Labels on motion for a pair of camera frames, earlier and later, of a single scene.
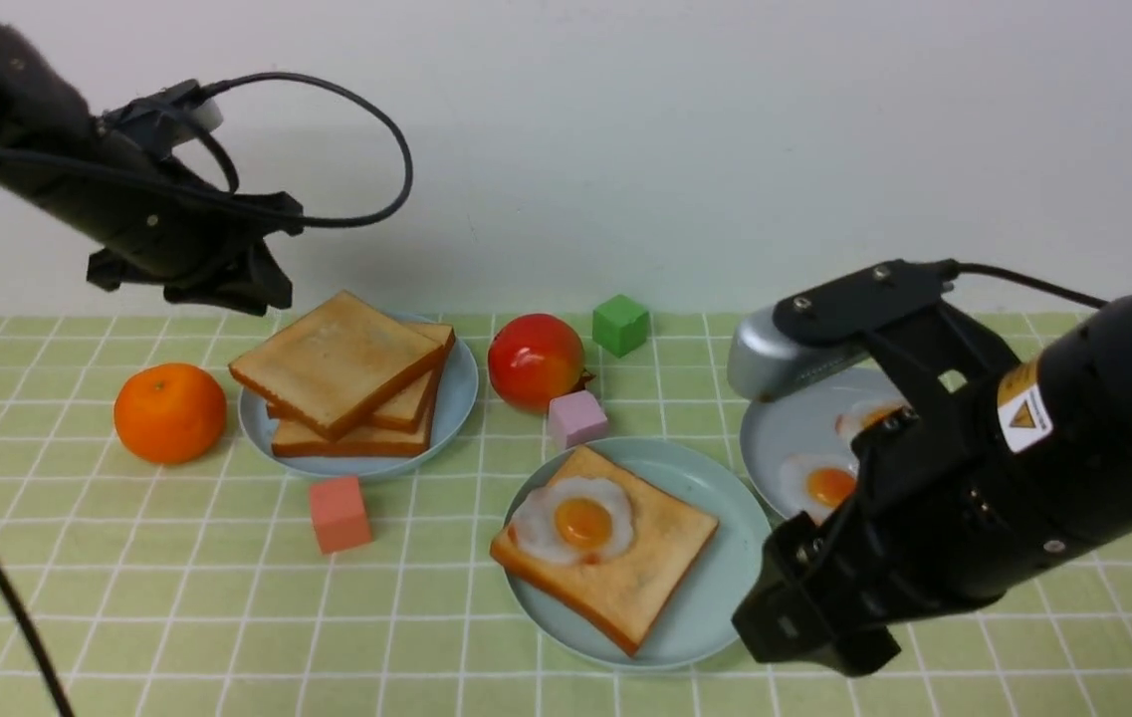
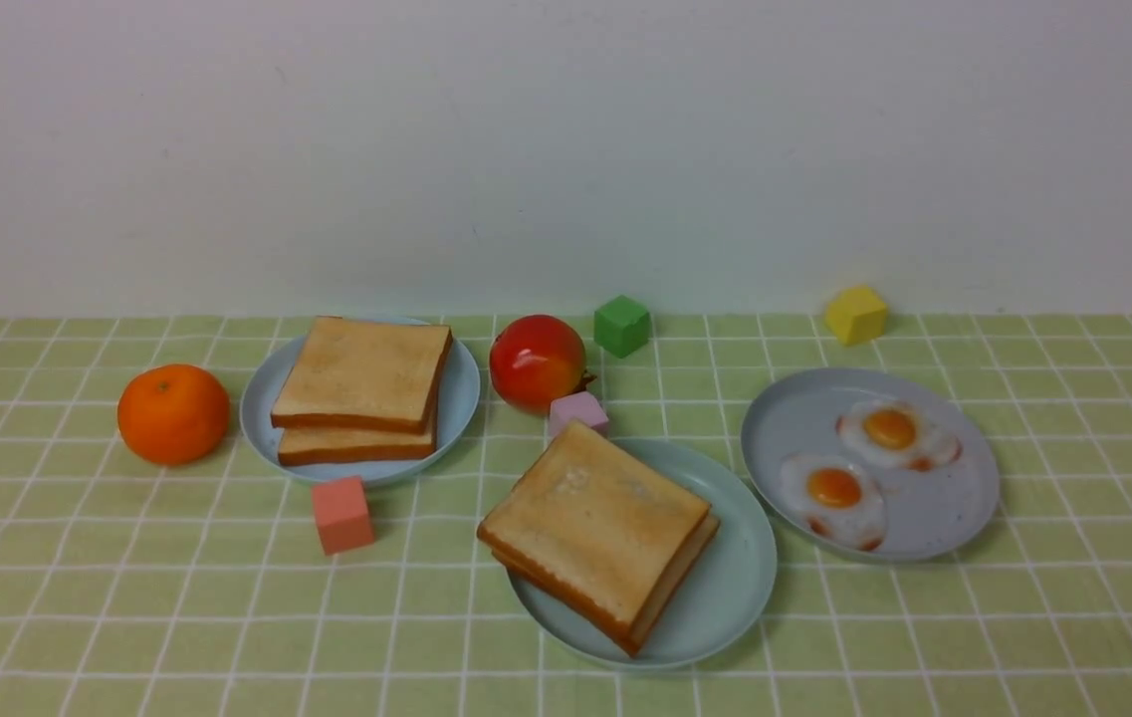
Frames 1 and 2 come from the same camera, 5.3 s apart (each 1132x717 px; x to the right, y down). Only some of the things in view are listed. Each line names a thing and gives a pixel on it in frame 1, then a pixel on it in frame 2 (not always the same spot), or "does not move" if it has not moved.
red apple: x=534 y=358 does not move
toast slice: x=336 y=363 -> x=631 y=643
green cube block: x=620 y=325 does not move
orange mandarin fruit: x=169 y=413 does not move
